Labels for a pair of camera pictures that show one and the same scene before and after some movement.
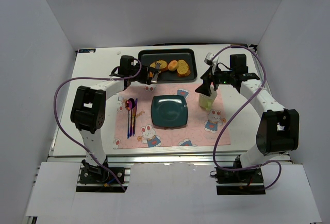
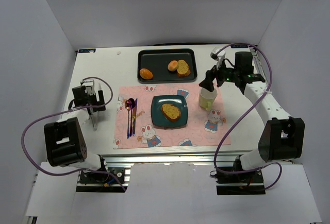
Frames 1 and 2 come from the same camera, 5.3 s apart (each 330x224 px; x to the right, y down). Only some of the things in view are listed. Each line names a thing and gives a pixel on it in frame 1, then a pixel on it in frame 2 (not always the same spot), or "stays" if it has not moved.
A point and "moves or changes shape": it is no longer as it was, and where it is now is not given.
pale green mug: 207,102 stays
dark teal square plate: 169,111 stays
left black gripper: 149,74 to 95,100
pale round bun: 172,65 stays
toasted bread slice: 163,66 to 171,112
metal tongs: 155,74 moves or changes shape
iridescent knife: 133,118 stays
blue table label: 86,50 stays
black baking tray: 147,56 stays
